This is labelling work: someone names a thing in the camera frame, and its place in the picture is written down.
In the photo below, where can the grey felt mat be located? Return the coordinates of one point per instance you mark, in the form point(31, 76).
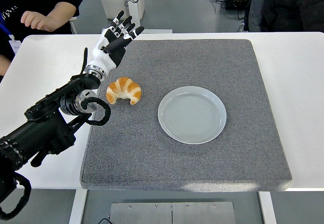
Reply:
point(177, 163)

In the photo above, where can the grey metal plate with screws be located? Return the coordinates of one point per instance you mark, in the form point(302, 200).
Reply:
point(141, 214)

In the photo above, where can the grey round plate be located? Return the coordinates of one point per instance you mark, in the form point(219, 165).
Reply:
point(192, 115)

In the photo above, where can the golden croissant bread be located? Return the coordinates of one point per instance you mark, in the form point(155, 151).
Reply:
point(124, 85)

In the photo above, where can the person's forearm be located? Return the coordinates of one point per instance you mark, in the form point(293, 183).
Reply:
point(60, 15)

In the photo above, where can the person's hand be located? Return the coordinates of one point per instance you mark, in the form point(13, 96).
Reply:
point(35, 20)

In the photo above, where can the person in dark coat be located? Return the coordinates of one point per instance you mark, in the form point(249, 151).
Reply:
point(283, 6)

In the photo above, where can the white id badge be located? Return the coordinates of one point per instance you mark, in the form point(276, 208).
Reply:
point(16, 45)

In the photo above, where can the white table leg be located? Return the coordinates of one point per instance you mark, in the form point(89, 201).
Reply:
point(77, 208)
point(268, 208)

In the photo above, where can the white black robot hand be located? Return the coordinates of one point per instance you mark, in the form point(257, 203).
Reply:
point(101, 57)

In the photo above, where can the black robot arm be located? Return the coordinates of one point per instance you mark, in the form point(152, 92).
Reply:
point(30, 133)

